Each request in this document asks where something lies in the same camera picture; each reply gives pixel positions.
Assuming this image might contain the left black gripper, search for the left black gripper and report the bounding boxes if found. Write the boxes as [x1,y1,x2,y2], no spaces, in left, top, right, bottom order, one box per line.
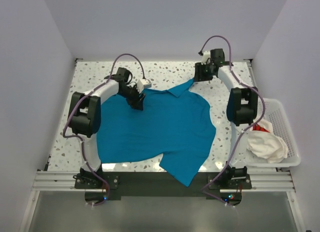
[118,84,146,111]

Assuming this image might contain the blue polo t shirt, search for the blue polo t shirt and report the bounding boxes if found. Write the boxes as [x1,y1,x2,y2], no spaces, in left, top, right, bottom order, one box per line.
[96,79,216,186]

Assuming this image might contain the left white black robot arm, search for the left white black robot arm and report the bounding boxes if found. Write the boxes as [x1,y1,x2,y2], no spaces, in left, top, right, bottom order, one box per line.
[65,67,151,188]

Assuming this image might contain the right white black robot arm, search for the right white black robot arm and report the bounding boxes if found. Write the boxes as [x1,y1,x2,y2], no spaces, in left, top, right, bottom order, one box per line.
[194,48,258,169]

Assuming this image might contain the red white garment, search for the red white garment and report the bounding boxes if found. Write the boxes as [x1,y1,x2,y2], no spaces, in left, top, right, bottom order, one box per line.
[252,119,274,134]

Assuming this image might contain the white plastic basket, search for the white plastic basket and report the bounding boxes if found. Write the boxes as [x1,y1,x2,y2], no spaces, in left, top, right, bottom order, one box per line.
[244,98,301,168]

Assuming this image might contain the white t shirt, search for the white t shirt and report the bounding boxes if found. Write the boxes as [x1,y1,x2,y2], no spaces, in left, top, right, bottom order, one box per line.
[247,131,289,164]

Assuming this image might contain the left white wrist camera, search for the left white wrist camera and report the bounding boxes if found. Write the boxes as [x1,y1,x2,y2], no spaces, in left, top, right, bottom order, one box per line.
[136,79,152,93]

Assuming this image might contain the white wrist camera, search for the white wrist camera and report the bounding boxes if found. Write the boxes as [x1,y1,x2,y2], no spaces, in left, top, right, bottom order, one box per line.
[198,50,211,65]
[136,79,152,93]

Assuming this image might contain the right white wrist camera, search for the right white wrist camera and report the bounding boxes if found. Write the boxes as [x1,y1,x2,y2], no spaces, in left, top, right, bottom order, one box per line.
[198,50,211,65]

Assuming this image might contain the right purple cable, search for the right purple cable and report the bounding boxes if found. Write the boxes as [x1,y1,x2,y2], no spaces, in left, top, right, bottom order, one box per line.
[198,35,266,200]

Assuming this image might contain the purple cable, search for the purple cable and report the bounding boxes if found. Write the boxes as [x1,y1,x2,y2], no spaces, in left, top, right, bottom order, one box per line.
[198,35,266,200]
[62,54,146,205]

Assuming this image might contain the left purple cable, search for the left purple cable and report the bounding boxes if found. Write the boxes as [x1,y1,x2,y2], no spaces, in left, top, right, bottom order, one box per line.
[62,54,146,205]

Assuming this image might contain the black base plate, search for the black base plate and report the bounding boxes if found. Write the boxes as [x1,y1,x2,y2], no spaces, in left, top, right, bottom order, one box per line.
[73,169,252,206]

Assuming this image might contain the aluminium rail frame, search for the aluminium rail frame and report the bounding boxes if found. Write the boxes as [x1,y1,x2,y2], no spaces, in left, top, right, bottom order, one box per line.
[21,167,306,232]

